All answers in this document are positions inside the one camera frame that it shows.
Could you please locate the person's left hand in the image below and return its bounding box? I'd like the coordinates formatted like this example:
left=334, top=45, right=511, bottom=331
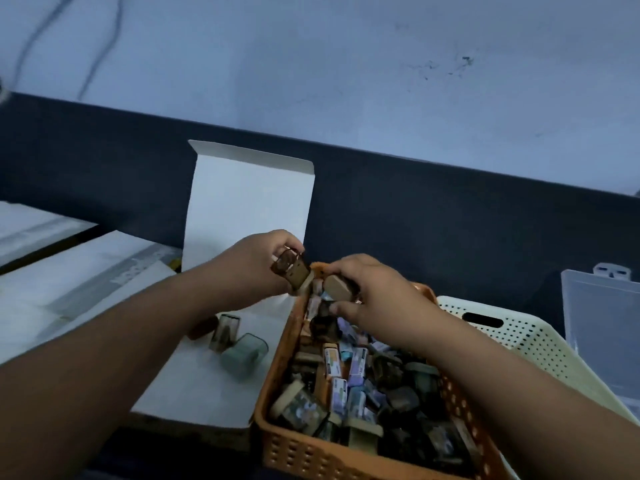
left=205, top=229, right=306, bottom=319

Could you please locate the person's right hand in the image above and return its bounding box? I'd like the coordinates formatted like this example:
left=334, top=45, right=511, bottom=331
left=323, top=253, right=447, bottom=355

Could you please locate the pile of small tubes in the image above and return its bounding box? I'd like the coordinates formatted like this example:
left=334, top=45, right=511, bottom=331
left=305, top=294, right=396, bottom=421

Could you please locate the dark opaque small brown box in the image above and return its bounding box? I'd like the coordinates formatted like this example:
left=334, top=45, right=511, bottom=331
left=187, top=314, right=219, bottom=341

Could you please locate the pile of items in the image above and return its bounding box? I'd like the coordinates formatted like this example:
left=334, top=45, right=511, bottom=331
left=269, top=294, right=476, bottom=478

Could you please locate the clear plastic organizer case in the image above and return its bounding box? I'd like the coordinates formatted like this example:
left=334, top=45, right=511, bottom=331
left=559, top=262, right=640, bottom=421

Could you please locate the person's left forearm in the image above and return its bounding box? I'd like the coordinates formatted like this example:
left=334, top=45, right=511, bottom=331
left=0, top=264, right=236, bottom=480

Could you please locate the person's right forearm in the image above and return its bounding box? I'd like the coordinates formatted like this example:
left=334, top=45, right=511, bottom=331
left=399, top=307, right=640, bottom=480

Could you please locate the white cardboard box open lid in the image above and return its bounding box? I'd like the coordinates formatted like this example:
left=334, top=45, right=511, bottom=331
left=75, top=139, right=316, bottom=453

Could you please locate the wide black shelf back panel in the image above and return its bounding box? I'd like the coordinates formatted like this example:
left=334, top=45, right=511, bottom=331
left=0, top=92, right=640, bottom=335

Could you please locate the white perforated plastic basket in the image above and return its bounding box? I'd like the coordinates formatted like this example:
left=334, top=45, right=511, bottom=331
left=435, top=294, right=640, bottom=425

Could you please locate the orange plastic basket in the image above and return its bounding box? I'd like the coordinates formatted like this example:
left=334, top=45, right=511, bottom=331
left=252, top=262, right=511, bottom=480

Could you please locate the white grey-banded notebook package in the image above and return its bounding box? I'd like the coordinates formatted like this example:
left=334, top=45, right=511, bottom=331
left=0, top=230, right=182, bottom=365

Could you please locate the white flat notebook package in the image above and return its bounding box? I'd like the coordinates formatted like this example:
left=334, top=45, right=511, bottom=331
left=0, top=201, right=97, bottom=269

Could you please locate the black wall cable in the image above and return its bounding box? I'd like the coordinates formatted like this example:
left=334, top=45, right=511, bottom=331
left=79, top=0, right=126, bottom=101

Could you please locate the white power cable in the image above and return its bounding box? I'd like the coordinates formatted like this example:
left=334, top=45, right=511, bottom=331
left=12, top=0, right=79, bottom=91

